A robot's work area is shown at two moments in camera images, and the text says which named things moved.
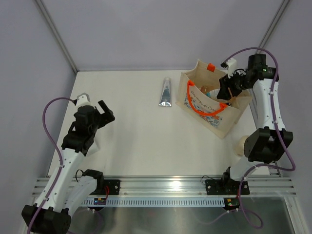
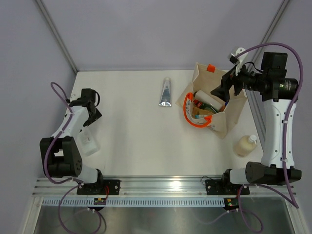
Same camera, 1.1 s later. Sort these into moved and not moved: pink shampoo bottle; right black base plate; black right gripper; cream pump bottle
Moved: pink shampoo bottle
Not moved: black right gripper; right black base plate; cream pump bottle
